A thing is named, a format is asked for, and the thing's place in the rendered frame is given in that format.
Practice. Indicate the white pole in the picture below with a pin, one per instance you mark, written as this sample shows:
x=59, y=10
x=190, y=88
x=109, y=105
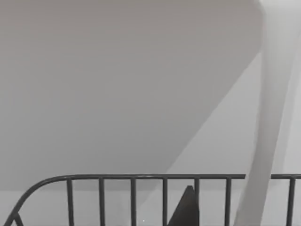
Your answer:
x=263, y=153

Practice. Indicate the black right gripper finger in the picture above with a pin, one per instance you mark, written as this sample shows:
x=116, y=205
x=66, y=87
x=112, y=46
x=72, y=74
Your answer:
x=187, y=209

